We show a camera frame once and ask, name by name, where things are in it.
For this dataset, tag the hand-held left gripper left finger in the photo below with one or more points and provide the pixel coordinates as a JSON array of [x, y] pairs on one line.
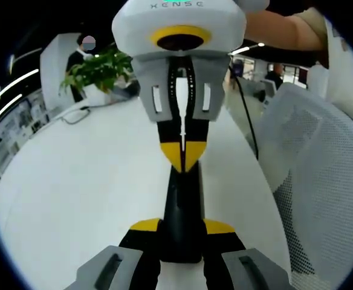
[[116, 266]]

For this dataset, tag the black remote control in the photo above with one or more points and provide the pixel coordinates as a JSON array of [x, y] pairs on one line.
[[182, 211]]

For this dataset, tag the white display cabinets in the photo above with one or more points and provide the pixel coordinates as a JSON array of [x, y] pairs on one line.
[[10, 136]]

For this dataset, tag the green potted plant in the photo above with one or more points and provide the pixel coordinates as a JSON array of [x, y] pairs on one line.
[[98, 69]]

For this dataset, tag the white mesh office chair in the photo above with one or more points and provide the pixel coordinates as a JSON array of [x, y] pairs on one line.
[[315, 181]]

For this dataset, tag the person's white shirt torso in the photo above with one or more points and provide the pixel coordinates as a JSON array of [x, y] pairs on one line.
[[345, 84]]

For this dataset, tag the white square pillar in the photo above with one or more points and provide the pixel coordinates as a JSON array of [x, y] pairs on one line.
[[52, 75]]

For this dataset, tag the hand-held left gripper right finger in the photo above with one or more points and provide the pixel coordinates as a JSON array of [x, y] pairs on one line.
[[240, 269]]

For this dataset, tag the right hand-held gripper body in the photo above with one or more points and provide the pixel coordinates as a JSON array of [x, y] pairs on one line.
[[134, 27]]

